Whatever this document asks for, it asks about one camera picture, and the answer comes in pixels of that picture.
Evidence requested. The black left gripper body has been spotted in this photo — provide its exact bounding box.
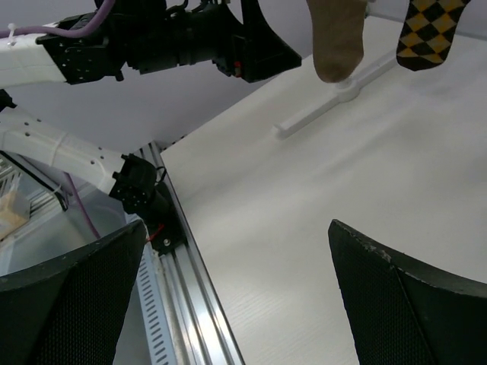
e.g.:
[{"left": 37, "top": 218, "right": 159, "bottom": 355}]
[{"left": 174, "top": 0, "right": 302, "bottom": 84}]

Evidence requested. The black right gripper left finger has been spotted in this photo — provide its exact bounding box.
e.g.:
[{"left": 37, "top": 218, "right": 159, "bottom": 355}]
[{"left": 1, "top": 221, "right": 146, "bottom": 364}]

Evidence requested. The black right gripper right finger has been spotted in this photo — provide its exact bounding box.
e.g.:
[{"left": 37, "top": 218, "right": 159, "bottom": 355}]
[{"left": 328, "top": 220, "right": 486, "bottom": 364}]

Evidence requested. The beige ribbed sock striped cuff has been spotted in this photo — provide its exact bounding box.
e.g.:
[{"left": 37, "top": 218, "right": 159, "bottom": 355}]
[{"left": 307, "top": 0, "right": 368, "bottom": 84}]

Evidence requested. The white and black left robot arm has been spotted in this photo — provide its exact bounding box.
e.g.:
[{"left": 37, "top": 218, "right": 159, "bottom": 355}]
[{"left": 1, "top": 1, "right": 301, "bottom": 255}]

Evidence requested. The white and steel clothes rack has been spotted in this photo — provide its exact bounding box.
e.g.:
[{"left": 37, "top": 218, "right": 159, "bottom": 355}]
[{"left": 272, "top": 0, "right": 487, "bottom": 141}]

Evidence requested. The brown argyle sock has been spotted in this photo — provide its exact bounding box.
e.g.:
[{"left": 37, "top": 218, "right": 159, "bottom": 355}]
[{"left": 396, "top": 0, "right": 469, "bottom": 71}]

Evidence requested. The grey slotted cable duct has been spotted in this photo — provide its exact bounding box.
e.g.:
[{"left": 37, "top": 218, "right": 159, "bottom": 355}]
[{"left": 136, "top": 245, "right": 177, "bottom": 365}]

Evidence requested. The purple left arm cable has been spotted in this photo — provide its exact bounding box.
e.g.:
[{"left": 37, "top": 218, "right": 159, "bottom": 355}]
[{"left": 7, "top": 0, "right": 115, "bottom": 240}]

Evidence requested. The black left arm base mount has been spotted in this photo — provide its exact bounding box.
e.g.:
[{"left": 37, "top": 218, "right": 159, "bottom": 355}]
[{"left": 148, "top": 182, "right": 188, "bottom": 256}]

